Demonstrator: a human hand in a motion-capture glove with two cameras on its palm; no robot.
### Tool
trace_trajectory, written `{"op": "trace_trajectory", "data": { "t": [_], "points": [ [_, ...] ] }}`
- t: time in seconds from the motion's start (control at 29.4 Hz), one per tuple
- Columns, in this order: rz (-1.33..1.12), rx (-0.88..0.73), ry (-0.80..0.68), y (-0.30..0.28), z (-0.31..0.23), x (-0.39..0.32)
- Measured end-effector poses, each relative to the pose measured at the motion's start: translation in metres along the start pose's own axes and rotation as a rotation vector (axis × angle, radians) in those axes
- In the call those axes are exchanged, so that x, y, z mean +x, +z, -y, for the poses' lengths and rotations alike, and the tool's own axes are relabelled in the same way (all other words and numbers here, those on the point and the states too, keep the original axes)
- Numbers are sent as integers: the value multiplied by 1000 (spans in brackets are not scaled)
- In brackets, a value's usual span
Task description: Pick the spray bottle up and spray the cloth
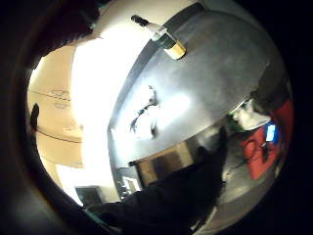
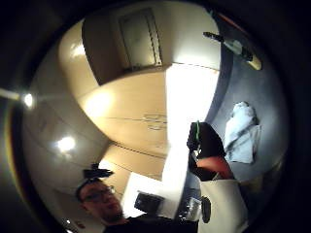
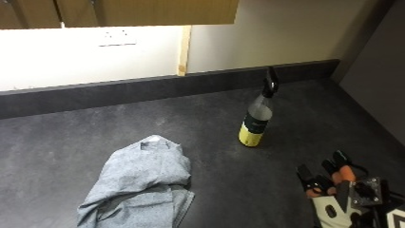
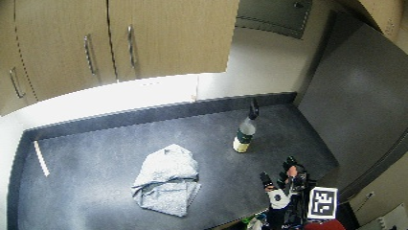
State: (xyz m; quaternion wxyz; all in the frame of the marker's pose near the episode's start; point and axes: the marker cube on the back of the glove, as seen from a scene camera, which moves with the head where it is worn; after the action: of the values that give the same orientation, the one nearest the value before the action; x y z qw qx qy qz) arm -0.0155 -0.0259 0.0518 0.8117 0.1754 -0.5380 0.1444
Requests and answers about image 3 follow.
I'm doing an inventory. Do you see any white cube with black markers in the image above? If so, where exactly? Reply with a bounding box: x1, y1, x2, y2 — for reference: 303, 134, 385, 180
385, 207, 405, 228

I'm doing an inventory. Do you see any spray bottle with yellow base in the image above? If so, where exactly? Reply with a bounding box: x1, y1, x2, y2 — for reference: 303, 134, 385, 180
237, 66, 280, 148

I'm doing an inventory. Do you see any dark grey side panel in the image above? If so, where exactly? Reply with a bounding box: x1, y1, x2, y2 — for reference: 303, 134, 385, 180
339, 0, 405, 147

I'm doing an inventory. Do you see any grey cloth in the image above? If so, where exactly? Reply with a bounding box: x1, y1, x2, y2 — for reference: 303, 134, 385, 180
76, 134, 196, 228

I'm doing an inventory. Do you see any light wooden strip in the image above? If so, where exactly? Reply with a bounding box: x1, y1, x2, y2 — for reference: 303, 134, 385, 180
176, 25, 193, 77

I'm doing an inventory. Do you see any dark grey counter upstand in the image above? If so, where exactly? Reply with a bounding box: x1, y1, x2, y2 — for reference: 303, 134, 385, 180
0, 58, 343, 121

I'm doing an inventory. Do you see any black mount plate with screws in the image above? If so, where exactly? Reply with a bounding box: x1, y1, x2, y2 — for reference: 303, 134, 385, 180
348, 177, 385, 207

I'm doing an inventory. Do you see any white wall socket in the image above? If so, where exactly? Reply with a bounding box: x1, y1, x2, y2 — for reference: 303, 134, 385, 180
98, 28, 140, 48

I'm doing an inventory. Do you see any wooden wall cabinet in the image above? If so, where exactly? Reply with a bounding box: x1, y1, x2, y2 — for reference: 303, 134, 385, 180
0, 0, 241, 30

